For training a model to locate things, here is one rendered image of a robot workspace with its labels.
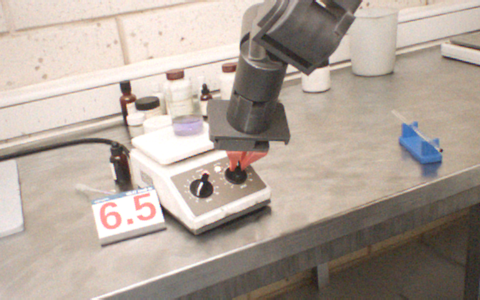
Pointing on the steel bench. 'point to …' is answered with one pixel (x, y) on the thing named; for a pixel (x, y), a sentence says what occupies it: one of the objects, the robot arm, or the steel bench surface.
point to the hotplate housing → (167, 196)
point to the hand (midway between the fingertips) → (237, 164)
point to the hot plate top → (172, 145)
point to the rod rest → (419, 146)
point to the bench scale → (479, 49)
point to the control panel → (222, 194)
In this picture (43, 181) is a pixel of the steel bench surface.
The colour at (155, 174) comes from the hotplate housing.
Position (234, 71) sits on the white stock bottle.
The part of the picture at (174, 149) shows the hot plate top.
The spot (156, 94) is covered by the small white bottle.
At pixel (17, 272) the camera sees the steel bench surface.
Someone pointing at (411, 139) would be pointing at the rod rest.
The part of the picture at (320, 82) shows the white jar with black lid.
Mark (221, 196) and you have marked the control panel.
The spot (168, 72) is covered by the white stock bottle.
